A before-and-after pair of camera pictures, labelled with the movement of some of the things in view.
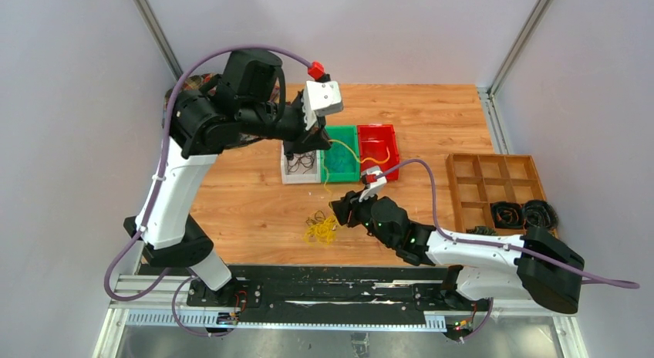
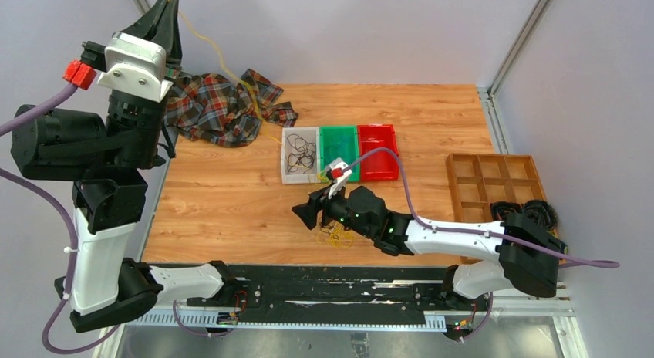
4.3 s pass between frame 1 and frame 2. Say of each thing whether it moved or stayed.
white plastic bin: stayed
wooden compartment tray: stayed
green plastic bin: stayed
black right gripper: moved
